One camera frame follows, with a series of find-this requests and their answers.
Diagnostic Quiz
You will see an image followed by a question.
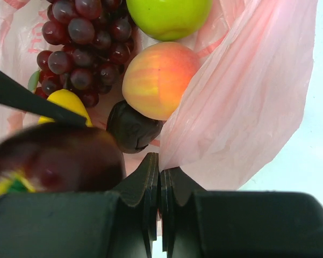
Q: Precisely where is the dark purple plum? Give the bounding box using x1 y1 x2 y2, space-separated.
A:
106 101 163 154

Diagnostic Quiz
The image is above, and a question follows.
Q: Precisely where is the green apple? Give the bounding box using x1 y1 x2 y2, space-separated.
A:
126 0 213 41

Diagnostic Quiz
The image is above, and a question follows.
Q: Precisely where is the yellow pear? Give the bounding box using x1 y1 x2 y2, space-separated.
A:
47 89 93 127

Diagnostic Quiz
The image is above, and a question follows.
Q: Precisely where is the red grape bunch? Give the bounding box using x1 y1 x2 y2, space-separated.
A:
33 1 135 108

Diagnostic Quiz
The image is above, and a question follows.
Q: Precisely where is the dark red apple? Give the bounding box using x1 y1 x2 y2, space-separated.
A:
0 123 126 196

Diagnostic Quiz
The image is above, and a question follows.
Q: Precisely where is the orange peach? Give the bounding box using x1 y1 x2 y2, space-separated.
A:
122 42 200 120

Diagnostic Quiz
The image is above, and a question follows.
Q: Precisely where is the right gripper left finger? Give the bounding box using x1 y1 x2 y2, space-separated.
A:
0 153 159 257

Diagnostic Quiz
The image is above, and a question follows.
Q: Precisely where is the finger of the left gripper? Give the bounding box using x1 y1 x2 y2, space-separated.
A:
0 71 87 126

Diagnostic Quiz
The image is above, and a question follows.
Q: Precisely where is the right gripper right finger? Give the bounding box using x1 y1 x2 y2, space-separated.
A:
160 168 323 257

